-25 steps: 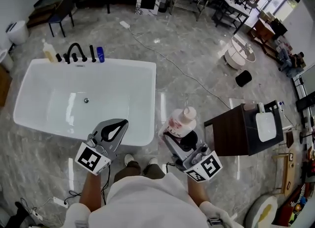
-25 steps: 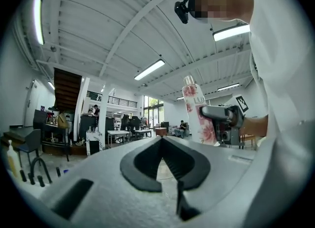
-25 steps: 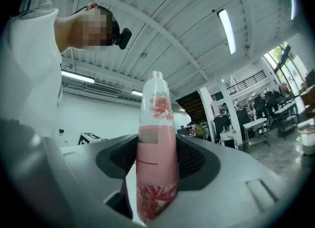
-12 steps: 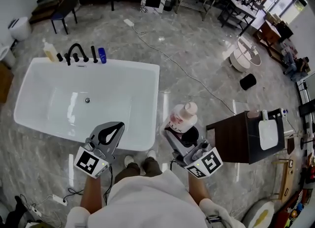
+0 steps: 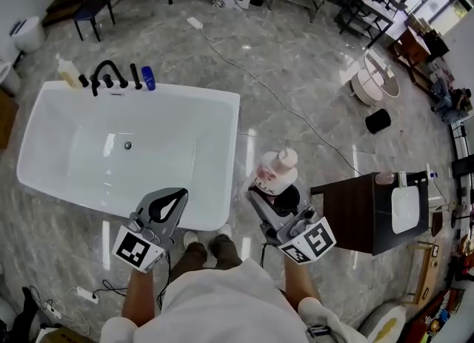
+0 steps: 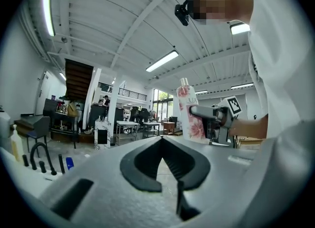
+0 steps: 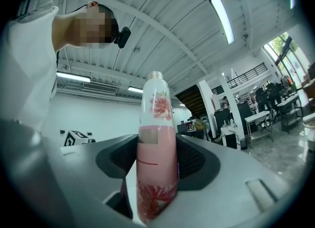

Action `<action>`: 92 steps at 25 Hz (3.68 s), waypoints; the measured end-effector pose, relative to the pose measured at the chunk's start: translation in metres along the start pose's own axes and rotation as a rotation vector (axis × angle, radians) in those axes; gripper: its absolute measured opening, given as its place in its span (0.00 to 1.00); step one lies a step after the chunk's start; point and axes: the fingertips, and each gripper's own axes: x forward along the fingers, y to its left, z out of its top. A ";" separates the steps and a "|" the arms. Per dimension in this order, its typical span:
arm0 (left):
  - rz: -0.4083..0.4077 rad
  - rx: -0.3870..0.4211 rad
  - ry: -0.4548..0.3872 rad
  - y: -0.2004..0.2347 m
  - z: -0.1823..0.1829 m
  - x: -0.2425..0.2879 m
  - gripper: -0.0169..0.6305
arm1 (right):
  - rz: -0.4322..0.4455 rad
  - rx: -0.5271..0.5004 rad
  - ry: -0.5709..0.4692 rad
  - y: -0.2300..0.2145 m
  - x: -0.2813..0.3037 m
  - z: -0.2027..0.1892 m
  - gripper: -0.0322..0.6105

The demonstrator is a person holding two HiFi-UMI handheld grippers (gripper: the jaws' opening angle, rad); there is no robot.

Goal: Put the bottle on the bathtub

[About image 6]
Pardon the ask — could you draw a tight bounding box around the pink floral bottle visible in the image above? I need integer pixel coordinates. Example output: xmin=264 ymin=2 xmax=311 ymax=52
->
xmin=176 ymin=77 xmax=210 ymax=145

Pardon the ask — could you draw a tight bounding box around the round wooden table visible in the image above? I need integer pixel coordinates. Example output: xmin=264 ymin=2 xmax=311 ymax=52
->
xmin=235 ymin=135 xmax=267 ymax=148

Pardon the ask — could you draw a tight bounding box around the black head-mounted camera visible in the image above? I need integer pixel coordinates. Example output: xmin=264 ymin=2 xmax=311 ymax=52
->
xmin=174 ymin=0 xmax=190 ymax=27

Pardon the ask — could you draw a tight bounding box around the white metal table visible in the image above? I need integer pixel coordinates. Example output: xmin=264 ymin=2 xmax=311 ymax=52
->
xmin=142 ymin=122 xmax=161 ymax=138
xmin=116 ymin=121 xmax=139 ymax=146

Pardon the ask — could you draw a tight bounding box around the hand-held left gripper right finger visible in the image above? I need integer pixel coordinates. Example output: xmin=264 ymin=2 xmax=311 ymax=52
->
xmin=161 ymin=135 xmax=212 ymax=222

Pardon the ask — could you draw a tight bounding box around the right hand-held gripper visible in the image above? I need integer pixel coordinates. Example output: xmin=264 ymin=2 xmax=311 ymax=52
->
xmin=189 ymin=95 xmax=243 ymax=147

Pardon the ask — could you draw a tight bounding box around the large glass window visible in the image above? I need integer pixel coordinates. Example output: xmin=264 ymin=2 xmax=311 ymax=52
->
xmin=152 ymin=89 xmax=174 ymax=122

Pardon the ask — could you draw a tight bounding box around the white square column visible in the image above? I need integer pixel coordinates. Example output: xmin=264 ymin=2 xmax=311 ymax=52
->
xmin=107 ymin=75 xmax=126 ymax=146

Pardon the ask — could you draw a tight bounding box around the black mezzanine railing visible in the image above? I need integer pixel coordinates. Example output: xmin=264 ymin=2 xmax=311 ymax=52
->
xmin=97 ymin=82 xmax=148 ymax=101

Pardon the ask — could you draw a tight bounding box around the person's head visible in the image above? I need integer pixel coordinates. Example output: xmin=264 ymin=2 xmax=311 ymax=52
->
xmin=189 ymin=0 xmax=254 ymax=25

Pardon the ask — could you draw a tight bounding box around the white door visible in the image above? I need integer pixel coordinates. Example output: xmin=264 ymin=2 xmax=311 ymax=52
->
xmin=35 ymin=70 xmax=53 ymax=116

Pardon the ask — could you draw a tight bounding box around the person's right forearm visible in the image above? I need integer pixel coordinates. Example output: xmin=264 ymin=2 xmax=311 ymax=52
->
xmin=229 ymin=114 xmax=269 ymax=139

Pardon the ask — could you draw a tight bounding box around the black curved faucet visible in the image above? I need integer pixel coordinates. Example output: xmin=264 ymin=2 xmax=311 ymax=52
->
xmin=22 ymin=142 xmax=66 ymax=176

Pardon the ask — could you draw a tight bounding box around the black desk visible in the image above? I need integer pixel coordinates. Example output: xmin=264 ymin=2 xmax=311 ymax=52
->
xmin=50 ymin=110 xmax=80 ymax=149

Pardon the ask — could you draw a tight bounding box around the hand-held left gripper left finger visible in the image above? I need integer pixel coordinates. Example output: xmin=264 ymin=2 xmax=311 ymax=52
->
xmin=120 ymin=136 xmax=163 ymax=193

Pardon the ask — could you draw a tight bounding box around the marbled white cabinet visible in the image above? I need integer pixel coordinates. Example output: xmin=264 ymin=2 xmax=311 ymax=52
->
xmin=94 ymin=120 xmax=112 ymax=151

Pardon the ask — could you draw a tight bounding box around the small wooden side table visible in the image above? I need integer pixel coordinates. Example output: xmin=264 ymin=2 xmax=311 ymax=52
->
xmin=162 ymin=121 xmax=176 ymax=135

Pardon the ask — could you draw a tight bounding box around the person's white shirt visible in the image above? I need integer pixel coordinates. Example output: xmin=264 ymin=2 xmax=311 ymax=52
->
xmin=242 ymin=0 xmax=315 ymax=228

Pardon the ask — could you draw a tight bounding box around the yellow pump soap bottle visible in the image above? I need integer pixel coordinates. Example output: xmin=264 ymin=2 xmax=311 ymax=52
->
xmin=10 ymin=124 xmax=25 ymax=163

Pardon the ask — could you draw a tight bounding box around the grey chair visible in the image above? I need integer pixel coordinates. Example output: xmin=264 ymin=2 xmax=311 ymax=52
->
xmin=26 ymin=116 xmax=51 ymax=158

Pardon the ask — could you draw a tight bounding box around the brown wooden staircase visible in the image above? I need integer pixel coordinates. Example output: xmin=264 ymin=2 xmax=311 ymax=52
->
xmin=64 ymin=58 xmax=95 ymax=102

